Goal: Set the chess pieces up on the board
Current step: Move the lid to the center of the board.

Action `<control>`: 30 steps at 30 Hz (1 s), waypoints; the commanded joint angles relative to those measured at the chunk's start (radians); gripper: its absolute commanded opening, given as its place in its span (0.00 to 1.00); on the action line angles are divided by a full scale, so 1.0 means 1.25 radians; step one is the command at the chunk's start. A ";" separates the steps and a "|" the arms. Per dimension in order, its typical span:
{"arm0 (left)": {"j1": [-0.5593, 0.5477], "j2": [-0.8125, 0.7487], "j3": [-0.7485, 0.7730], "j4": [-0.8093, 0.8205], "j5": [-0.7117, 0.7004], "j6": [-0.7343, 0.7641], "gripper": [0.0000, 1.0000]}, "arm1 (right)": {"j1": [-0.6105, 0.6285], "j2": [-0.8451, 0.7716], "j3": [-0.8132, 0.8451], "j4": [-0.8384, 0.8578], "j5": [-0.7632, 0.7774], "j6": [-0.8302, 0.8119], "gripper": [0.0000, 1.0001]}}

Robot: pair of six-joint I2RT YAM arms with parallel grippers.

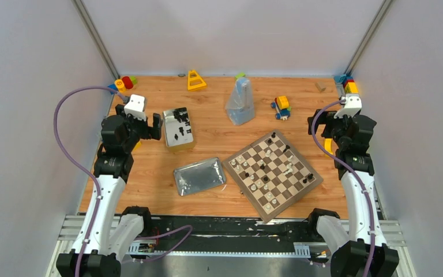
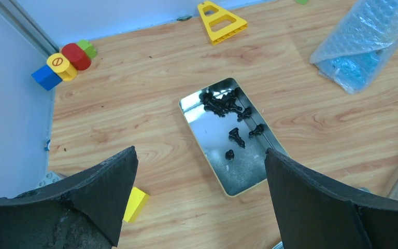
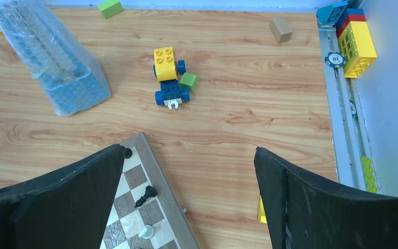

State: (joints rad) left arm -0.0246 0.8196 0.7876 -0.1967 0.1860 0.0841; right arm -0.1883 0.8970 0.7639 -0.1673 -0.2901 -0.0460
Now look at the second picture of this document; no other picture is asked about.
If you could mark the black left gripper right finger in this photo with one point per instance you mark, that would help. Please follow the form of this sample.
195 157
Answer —
316 211

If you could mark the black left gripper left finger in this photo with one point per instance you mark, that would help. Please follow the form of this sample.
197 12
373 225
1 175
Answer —
84 210

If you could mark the pile of black chess pieces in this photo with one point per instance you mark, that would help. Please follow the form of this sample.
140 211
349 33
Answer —
225 104

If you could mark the grey lego brick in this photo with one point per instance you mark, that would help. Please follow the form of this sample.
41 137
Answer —
50 178

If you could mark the small yellow block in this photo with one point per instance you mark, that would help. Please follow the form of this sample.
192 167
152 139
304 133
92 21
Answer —
135 204

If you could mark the black pawn in tin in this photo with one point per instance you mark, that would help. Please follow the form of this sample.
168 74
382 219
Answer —
229 155

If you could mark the silver metal tin box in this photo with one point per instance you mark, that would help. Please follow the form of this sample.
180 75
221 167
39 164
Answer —
211 132

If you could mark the blue cube block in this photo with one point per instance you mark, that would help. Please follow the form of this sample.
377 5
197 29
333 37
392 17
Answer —
46 77

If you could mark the yellow cylinder block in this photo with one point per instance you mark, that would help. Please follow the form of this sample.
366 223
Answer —
62 67

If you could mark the red cylinder block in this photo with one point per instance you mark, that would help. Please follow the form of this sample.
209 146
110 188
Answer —
77 57

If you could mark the clear bubble wrap bag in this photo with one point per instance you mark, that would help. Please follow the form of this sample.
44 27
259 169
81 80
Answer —
360 46

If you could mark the green block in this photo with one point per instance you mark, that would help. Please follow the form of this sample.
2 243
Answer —
88 48

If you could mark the yellow trapezoid toy block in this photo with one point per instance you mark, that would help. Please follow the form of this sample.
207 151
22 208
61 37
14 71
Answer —
219 23

